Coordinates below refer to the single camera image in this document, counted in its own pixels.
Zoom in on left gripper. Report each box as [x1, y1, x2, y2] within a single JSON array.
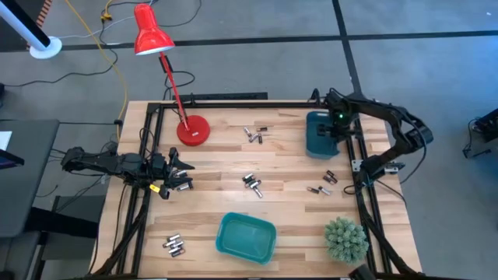
[[149, 146, 196, 187]]

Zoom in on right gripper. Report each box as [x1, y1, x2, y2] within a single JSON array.
[[317, 101, 356, 143]]

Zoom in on blue plastic bin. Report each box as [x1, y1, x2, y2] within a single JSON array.
[[305, 110, 351, 160]]

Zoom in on green plastic bin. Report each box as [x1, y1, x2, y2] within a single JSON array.
[[215, 212, 278, 266]]

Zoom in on green artificial plant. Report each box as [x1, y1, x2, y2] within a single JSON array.
[[324, 216, 370, 265]]

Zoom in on red desk lamp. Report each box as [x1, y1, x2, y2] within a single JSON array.
[[133, 2, 212, 148]]

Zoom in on grey desk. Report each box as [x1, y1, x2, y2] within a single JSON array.
[[0, 118, 61, 239]]

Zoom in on black equipment box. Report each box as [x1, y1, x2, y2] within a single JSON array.
[[473, 108, 498, 144]]

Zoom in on white pole stand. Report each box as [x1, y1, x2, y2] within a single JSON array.
[[0, 0, 63, 61]]

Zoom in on black aluminium table frame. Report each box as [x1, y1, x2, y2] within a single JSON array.
[[83, 99, 425, 280]]

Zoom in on black lamp cable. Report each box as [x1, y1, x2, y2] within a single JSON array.
[[162, 69, 196, 101]]

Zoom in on yellow floor cable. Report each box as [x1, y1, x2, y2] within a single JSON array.
[[63, 0, 129, 142]]

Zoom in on black floor cable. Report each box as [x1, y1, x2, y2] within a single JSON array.
[[0, 0, 120, 89], [155, 0, 203, 29]]

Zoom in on black equipment cable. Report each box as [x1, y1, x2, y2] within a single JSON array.
[[461, 117, 492, 159]]

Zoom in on white floor cable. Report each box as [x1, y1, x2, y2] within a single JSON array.
[[58, 0, 156, 40]]

